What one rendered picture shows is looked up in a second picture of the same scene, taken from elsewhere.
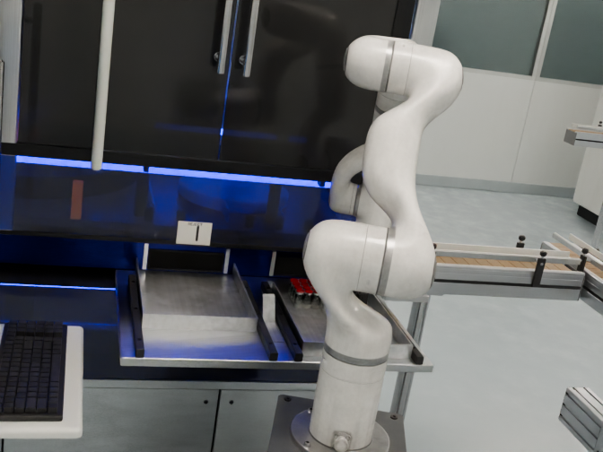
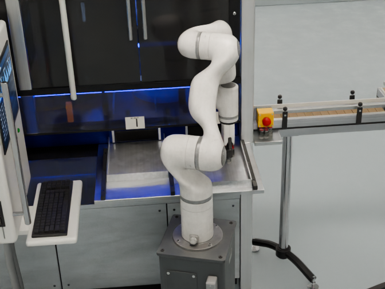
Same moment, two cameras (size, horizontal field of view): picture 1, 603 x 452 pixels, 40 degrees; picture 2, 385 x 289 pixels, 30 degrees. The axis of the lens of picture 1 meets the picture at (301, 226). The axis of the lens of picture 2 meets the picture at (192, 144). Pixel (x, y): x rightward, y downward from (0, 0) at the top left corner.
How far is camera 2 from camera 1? 126 cm
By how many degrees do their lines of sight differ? 16
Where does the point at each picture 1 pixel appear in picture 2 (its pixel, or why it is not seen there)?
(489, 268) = (325, 117)
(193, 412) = (153, 216)
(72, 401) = (72, 224)
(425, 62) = (215, 45)
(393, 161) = (199, 102)
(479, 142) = not seen: outside the picture
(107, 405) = (105, 217)
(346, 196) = not seen: hidden behind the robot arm
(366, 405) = (203, 222)
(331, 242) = (169, 148)
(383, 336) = (204, 189)
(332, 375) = (184, 209)
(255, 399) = not seen: hidden behind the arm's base
